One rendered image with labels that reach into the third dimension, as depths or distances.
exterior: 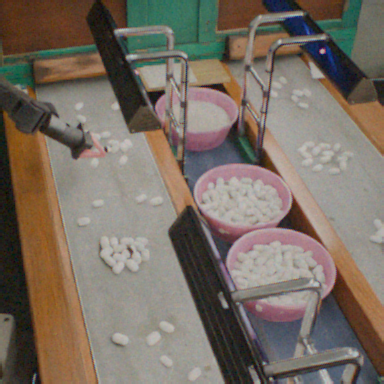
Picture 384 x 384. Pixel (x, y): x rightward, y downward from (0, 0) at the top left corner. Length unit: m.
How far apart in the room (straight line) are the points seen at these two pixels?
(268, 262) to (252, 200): 0.24
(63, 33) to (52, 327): 1.12
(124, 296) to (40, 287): 0.20
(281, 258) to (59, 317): 0.58
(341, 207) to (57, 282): 0.81
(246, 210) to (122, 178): 0.37
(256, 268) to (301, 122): 0.69
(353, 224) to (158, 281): 0.56
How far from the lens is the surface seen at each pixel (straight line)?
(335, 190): 1.93
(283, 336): 1.60
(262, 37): 2.42
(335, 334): 1.64
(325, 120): 2.22
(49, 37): 2.28
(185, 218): 1.23
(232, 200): 1.85
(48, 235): 1.70
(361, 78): 1.72
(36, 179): 1.88
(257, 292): 1.08
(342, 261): 1.68
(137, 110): 1.53
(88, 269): 1.64
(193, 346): 1.48
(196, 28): 2.37
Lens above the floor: 1.91
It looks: 43 degrees down
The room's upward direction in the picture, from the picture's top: straight up
